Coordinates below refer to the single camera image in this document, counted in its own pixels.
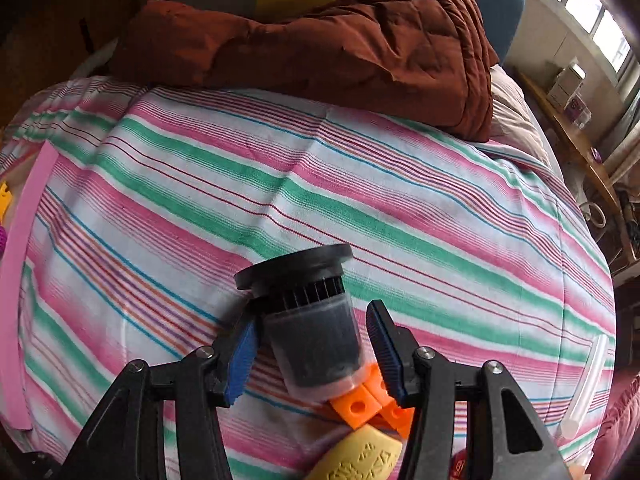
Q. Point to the pink-edged white cardboard box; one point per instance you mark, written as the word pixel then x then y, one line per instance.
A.
pixel 25 240

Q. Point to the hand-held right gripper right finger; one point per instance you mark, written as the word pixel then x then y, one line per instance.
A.
pixel 385 355

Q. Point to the orange yellow plastic piece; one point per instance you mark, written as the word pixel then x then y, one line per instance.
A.
pixel 5 195

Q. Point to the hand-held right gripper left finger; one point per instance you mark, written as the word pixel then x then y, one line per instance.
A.
pixel 242 360

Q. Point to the rust brown quilt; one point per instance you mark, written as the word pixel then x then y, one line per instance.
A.
pixel 325 55

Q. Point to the wooden wardrobe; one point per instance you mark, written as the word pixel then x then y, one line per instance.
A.
pixel 50 20

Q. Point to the white translucent plastic tube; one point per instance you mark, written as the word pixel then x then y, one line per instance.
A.
pixel 587 385

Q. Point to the pale pink pillow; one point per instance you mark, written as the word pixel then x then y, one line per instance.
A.
pixel 515 115

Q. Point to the orange plastic block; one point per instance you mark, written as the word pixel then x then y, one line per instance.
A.
pixel 357 405

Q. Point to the striped bed sheet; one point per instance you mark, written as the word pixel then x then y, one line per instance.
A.
pixel 350 185

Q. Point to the small purple box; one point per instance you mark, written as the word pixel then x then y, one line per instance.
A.
pixel 577 109

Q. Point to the wooden bedside table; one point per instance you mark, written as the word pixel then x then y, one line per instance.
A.
pixel 575 140

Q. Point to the magenta plastic spool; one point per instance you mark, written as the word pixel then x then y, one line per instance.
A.
pixel 2 240

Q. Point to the yellow embossed plastic piece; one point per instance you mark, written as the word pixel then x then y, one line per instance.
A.
pixel 355 455

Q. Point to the white carton box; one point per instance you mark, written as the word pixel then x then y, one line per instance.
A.
pixel 565 85

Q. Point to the pink ruffled cloth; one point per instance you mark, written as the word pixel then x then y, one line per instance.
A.
pixel 620 425

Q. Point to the white tote bag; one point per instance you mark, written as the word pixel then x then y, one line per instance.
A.
pixel 593 213

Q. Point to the black flanged ribbed cylinder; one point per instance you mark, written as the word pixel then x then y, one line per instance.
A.
pixel 310 340

